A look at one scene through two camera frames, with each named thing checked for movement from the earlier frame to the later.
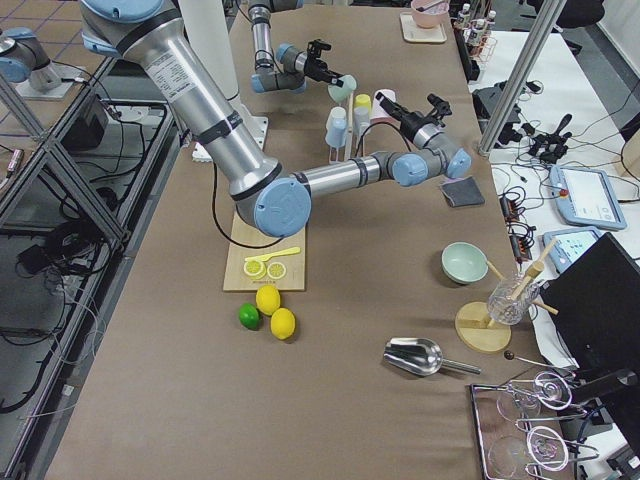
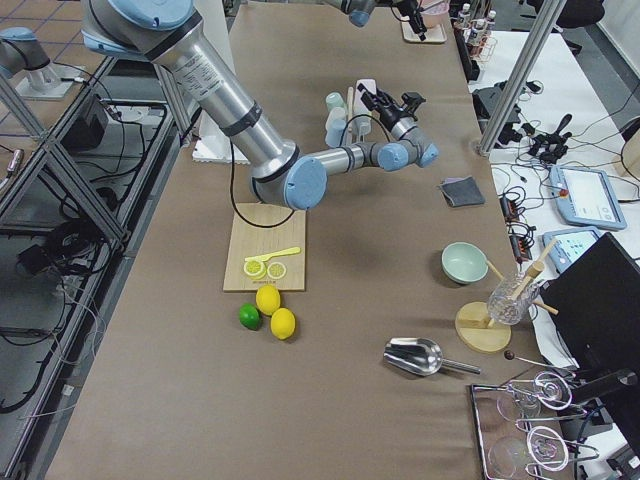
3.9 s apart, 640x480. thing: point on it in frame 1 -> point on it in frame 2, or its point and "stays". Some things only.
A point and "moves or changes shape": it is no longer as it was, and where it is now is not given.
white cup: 337,118 stays
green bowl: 463,262 stays
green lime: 249,316 stays
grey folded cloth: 462,192 stays
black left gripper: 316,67 -> 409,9
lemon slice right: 276,270 stays
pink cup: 379,114 moves or changes shape
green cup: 342,93 -> 335,99
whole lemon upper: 267,299 stays
